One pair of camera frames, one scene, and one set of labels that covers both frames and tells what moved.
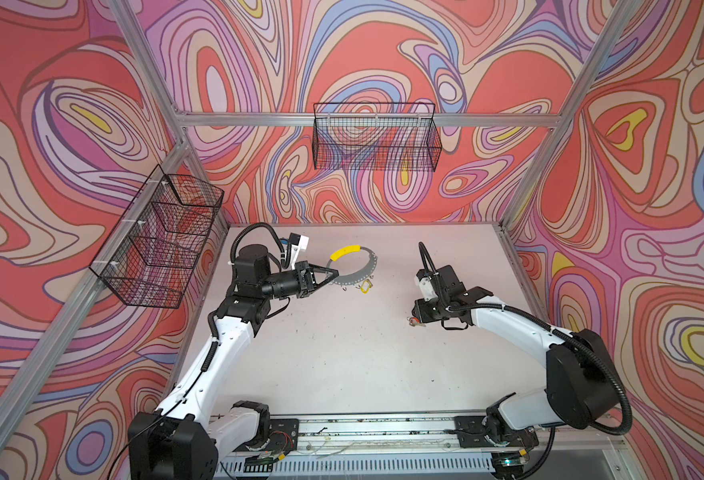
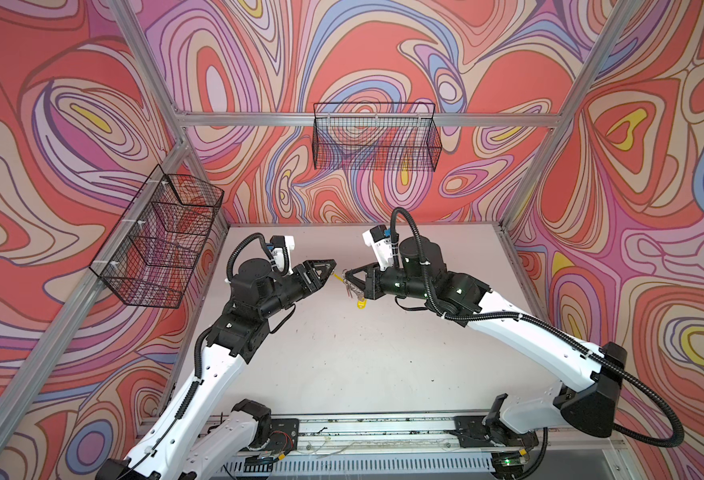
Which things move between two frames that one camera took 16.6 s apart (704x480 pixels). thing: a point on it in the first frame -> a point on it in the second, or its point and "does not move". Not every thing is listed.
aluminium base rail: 580,445 does not move
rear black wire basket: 379,136 does not move
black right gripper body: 432,311 -> 382,283
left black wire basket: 151,255 does not move
